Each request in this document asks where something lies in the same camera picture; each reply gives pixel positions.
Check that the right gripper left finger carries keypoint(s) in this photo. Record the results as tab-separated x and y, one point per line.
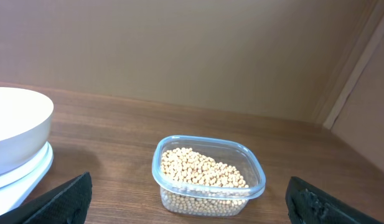
66	204

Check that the pile of soybeans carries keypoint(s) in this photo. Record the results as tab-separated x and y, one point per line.
186	166

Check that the white digital kitchen scale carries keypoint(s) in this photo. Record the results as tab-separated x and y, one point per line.
16	185

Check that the clear plastic container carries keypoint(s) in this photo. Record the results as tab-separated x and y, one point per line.
227	152

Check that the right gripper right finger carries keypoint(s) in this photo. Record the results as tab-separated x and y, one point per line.
309	205

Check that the white bowl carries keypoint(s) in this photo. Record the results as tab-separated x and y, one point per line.
25	121

